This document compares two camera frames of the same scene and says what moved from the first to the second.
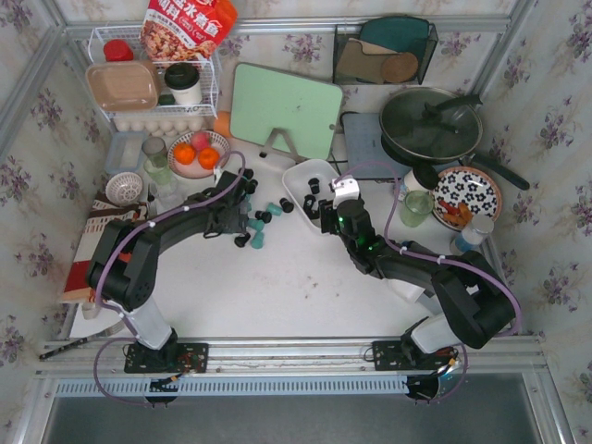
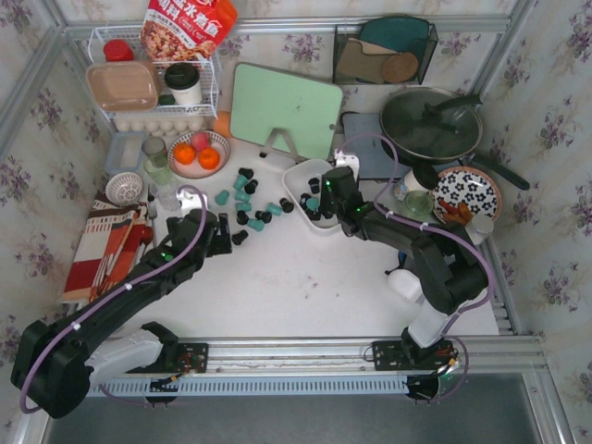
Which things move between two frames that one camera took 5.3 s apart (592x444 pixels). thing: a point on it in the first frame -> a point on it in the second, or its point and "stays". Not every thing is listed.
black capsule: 287,206 stays
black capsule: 314,183 stays
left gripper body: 243,199 -> 220,234
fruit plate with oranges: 196,154 stays
